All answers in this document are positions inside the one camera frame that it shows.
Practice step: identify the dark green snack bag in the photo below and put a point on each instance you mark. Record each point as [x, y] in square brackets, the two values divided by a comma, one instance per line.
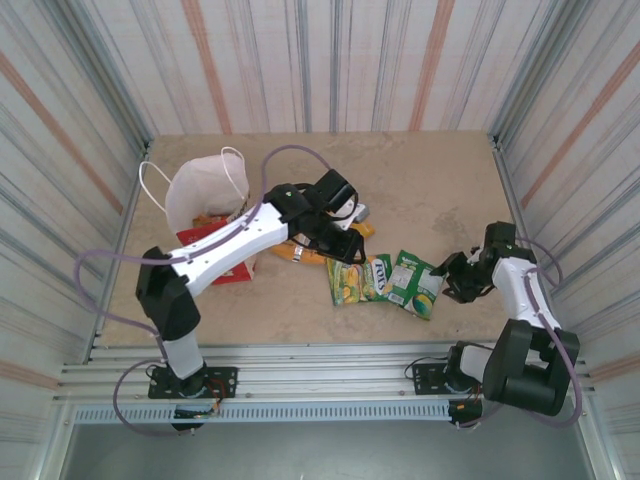
[417, 287]

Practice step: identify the orange-brown long snack packet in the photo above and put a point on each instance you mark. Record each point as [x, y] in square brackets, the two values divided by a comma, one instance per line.
[282, 251]

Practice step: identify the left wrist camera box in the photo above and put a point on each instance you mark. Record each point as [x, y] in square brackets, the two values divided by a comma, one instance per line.
[345, 220]

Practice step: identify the yellow snack packet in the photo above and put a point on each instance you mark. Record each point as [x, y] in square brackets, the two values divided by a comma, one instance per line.
[365, 229]

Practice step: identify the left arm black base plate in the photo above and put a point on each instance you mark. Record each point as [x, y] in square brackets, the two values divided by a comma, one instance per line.
[225, 377]

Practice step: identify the green yellow Fox's candy bag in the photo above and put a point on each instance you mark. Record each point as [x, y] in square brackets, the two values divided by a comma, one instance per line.
[357, 280]

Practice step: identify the aluminium mounting rail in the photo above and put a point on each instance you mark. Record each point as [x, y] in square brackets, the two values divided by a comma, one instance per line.
[320, 370]

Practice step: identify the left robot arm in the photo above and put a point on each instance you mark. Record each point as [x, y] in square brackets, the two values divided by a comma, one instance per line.
[225, 245]

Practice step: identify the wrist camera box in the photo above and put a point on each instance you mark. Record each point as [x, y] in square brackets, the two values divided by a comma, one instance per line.
[345, 220]
[474, 256]

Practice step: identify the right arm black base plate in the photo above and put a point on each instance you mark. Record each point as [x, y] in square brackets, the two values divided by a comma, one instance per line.
[425, 375]

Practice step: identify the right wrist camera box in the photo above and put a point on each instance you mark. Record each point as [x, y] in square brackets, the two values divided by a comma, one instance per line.
[474, 256]

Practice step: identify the red white paper bag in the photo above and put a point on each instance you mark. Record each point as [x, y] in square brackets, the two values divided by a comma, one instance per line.
[210, 185]

